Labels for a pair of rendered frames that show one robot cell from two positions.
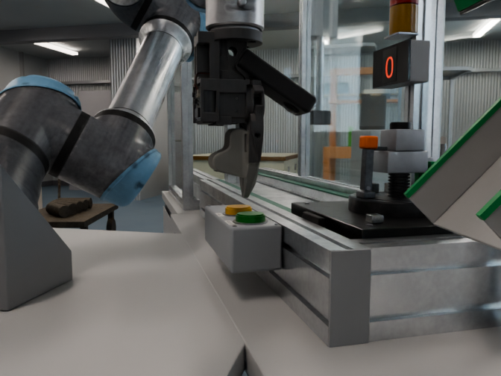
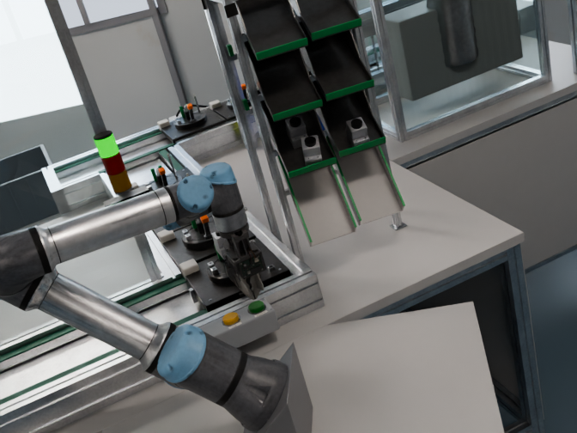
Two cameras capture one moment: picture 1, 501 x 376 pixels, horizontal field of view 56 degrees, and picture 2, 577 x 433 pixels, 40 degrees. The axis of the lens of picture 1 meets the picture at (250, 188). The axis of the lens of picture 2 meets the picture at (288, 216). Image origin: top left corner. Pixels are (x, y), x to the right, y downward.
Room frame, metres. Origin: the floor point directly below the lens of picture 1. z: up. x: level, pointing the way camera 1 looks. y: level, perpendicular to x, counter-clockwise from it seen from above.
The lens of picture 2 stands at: (0.55, 1.68, 2.00)
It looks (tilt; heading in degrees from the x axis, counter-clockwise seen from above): 26 degrees down; 268
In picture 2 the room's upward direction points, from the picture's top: 16 degrees counter-clockwise
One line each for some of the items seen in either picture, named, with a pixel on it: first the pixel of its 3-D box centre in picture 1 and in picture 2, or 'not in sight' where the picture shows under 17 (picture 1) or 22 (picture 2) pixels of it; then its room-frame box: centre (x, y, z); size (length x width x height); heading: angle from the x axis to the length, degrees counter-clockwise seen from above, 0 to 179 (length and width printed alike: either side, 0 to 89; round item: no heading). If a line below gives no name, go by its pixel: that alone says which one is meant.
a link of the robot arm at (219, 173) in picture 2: not in sight; (220, 189); (0.63, 0.02, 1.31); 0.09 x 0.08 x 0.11; 20
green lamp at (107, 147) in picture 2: not in sight; (106, 145); (0.88, -0.28, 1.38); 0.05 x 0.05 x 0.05
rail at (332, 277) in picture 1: (247, 221); (159, 355); (0.90, 0.01, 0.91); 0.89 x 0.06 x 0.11; 15
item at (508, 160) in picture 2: not in sight; (480, 182); (-0.39, -1.32, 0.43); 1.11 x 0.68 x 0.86; 15
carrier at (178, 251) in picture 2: not in sight; (201, 224); (0.73, -0.46, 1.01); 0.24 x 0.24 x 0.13; 15
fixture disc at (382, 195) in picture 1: (398, 203); (232, 266); (0.67, -0.21, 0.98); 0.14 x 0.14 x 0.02
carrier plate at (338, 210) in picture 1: (397, 216); (233, 272); (0.67, -0.21, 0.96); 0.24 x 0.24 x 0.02; 15
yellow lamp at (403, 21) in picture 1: (403, 21); (119, 179); (0.88, -0.28, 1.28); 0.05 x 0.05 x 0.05
